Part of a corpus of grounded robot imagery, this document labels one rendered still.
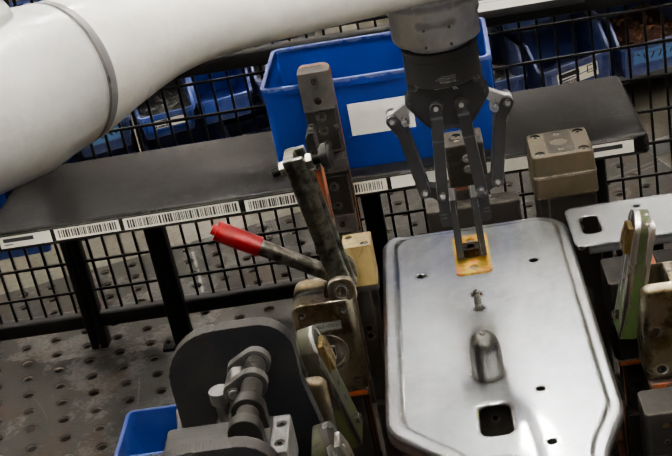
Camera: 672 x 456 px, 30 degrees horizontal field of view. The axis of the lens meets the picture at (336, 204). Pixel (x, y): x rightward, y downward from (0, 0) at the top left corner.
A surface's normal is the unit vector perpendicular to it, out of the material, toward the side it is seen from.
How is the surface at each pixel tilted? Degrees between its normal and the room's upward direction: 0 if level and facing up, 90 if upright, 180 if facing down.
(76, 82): 83
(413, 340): 0
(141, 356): 0
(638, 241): 90
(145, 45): 79
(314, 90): 90
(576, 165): 88
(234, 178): 0
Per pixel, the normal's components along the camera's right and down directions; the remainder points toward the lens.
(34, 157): 0.75, 0.58
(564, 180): -0.03, 0.42
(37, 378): -0.18, -0.89
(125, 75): 0.92, 0.05
